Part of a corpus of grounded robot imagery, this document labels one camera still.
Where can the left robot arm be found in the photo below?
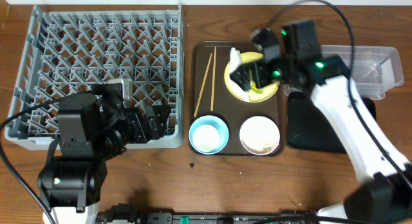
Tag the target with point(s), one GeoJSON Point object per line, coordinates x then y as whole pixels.
{"type": "Point", "coordinates": [93, 130]}

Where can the yellow plate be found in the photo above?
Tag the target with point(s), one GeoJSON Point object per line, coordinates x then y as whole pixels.
{"type": "Point", "coordinates": [268, 91]}

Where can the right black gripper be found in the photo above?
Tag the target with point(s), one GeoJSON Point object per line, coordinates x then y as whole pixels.
{"type": "Point", "coordinates": [259, 69]}

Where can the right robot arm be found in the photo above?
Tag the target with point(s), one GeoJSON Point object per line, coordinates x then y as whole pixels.
{"type": "Point", "coordinates": [383, 173]}

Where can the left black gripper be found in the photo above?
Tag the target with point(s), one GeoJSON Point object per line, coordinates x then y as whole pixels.
{"type": "Point", "coordinates": [153, 130]}

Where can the right wooden chopstick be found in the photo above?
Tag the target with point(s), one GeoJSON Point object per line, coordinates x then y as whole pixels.
{"type": "Point", "coordinates": [213, 79]}

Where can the green orange snack wrapper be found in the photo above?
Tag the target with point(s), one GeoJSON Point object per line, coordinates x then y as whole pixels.
{"type": "Point", "coordinates": [256, 89]}

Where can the white paper cup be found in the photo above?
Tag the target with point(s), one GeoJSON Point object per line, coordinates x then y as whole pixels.
{"type": "Point", "coordinates": [205, 138]}

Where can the white napkin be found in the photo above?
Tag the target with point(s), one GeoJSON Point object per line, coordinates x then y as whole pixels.
{"type": "Point", "coordinates": [235, 61]}

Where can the grey dish rack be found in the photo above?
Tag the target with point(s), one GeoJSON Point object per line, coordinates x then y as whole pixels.
{"type": "Point", "coordinates": [68, 52]}

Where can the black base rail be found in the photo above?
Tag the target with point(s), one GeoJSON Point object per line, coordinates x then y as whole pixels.
{"type": "Point", "coordinates": [126, 213]}

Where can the dark brown serving tray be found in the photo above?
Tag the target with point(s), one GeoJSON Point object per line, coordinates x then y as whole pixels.
{"type": "Point", "coordinates": [226, 106]}

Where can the wooden chopstick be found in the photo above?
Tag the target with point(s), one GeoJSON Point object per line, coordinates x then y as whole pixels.
{"type": "Point", "coordinates": [202, 86]}
{"type": "Point", "coordinates": [213, 79]}

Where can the clear plastic bin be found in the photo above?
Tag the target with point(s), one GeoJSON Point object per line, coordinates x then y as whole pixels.
{"type": "Point", "coordinates": [377, 69]}

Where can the light blue bowl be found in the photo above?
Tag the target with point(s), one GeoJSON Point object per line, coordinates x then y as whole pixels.
{"type": "Point", "coordinates": [216, 122]}

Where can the left wooden chopstick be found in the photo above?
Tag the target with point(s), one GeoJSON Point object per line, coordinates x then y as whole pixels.
{"type": "Point", "coordinates": [202, 86]}

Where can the black tray bin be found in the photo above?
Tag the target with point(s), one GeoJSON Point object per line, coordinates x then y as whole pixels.
{"type": "Point", "coordinates": [308, 129]}

